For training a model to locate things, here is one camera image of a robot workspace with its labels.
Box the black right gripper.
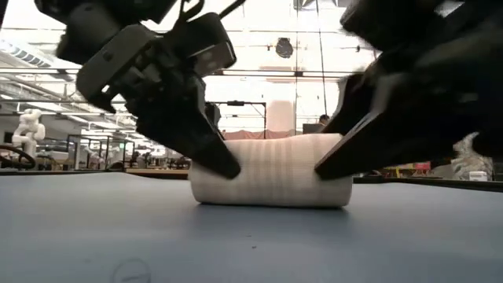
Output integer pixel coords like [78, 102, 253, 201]
[314, 6, 503, 182]

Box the blue table mat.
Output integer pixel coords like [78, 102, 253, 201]
[0, 172, 503, 283]

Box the long ceiling light rail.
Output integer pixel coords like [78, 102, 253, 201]
[0, 67, 354, 79]

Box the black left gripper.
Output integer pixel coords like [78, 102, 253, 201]
[75, 24, 242, 181]

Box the silver air duct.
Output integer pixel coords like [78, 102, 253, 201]
[0, 37, 54, 70]

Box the black rig frame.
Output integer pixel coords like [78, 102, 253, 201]
[214, 100, 267, 139]

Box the black ceiling cable reel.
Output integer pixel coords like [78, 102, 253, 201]
[274, 37, 295, 60]

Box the black cell frame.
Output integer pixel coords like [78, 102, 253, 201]
[65, 133, 137, 171]

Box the black curved hose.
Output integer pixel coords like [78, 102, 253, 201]
[0, 144, 39, 171]

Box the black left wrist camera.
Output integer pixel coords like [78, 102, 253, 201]
[172, 11, 238, 78]

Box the teal leaf fabric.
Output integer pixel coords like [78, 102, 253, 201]
[451, 132, 494, 182]

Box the white checked towel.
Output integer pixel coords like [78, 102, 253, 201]
[188, 133, 354, 208]

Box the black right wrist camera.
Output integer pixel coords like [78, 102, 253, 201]
[340, 0, 417, 53]

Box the black hanging cable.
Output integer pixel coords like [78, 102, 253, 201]
[315, 0, 329, 115]

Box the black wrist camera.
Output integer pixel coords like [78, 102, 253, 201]
[172, 11, 238, 78]
[340, 0, 417, 53]

